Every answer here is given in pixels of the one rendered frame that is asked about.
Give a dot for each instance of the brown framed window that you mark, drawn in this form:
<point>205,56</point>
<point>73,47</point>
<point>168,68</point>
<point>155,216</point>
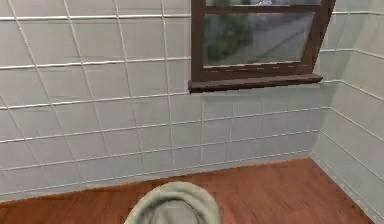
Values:
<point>253,70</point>

